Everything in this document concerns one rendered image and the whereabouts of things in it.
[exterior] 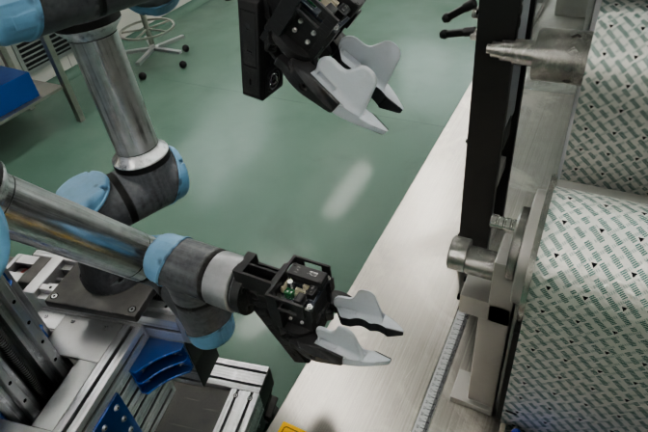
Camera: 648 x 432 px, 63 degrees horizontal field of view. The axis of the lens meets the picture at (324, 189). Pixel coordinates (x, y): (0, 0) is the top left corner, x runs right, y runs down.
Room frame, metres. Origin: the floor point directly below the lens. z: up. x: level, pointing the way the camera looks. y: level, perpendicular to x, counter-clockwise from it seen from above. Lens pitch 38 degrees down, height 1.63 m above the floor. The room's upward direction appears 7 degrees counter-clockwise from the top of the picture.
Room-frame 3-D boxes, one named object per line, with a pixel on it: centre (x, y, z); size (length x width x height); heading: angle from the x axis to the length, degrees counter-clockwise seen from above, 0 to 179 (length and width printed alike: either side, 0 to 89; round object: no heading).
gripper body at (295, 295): (0.44, 0.07, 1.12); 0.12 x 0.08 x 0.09; 58
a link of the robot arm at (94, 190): (0.84, 0.47, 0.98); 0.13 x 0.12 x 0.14; 126
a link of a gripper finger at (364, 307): (0.41, -0.04, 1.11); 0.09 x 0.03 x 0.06; 67
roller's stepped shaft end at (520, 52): (0.61, -0.26, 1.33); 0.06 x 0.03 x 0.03; 58
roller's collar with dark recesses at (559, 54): (0.58, -0.31, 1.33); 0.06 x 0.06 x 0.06; 58
